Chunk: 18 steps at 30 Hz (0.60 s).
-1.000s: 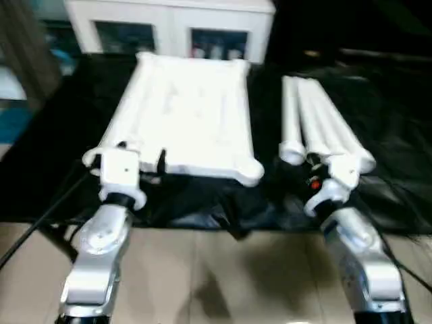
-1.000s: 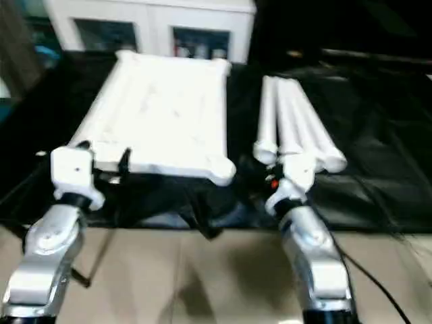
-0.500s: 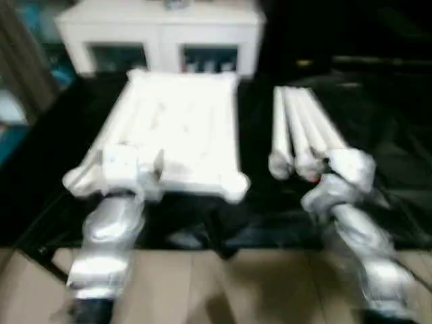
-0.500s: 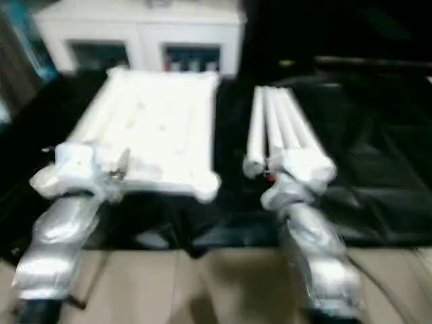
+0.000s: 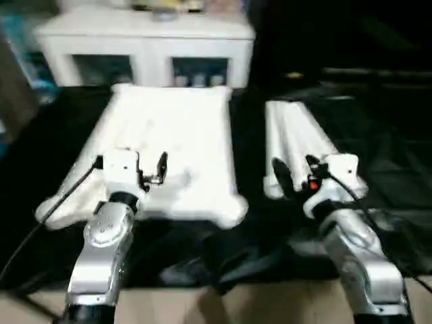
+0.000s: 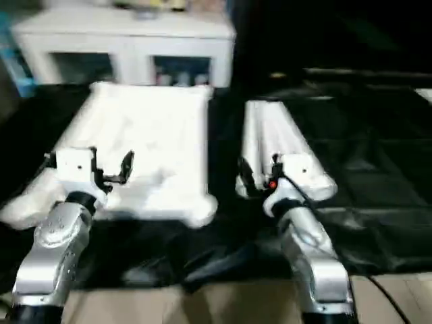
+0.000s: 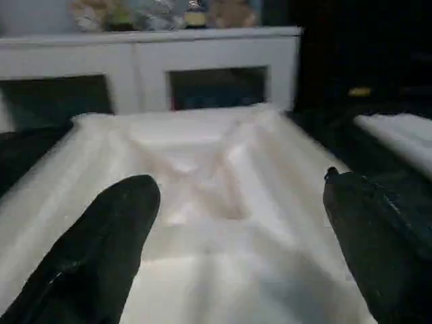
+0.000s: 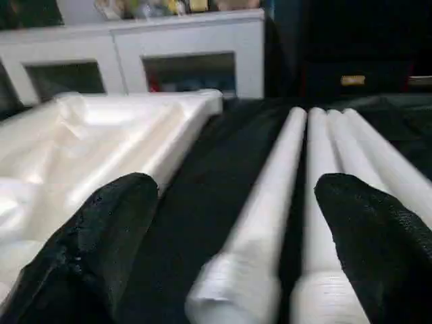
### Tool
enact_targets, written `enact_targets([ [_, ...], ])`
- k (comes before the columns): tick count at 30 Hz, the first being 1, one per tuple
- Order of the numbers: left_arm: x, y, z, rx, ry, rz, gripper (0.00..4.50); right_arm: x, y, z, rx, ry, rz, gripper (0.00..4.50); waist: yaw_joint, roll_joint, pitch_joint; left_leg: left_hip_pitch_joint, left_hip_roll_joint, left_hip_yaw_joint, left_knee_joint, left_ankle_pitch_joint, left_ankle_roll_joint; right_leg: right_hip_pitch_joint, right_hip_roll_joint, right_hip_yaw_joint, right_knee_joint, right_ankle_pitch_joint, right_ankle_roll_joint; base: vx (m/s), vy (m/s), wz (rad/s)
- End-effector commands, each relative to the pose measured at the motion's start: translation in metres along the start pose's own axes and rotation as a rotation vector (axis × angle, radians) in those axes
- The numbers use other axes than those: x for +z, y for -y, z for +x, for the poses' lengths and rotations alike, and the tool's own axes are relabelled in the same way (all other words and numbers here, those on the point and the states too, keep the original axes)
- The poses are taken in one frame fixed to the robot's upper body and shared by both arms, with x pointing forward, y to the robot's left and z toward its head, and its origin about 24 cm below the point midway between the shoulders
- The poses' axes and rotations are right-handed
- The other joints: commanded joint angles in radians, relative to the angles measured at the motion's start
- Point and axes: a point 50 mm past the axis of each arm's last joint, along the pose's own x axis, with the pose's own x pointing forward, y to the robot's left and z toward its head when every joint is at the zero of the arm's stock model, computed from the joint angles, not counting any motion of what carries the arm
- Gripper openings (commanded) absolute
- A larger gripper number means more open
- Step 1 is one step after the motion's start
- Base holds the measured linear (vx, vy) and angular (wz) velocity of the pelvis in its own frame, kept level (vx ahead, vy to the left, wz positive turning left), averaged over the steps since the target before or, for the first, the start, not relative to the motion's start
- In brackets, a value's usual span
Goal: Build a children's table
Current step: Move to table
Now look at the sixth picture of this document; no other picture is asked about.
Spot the white plastic table top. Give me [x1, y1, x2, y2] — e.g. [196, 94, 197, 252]
[0, 80, 219, 230]

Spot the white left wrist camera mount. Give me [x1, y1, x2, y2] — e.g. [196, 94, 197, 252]
[55, 146, 109, 203]

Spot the white plastic table leg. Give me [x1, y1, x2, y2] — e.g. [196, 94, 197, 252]
[251, 101, 281, 190]
[269, 101, 338, 203]
[259, 101, 304, 159]
[236, 100, 263, 198]

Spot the white cabinet with glass doors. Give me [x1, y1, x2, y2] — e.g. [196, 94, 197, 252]
[11, 6, 237, 88]

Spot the black plastic mat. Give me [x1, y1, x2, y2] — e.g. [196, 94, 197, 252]
[0, 67, 432, 291]

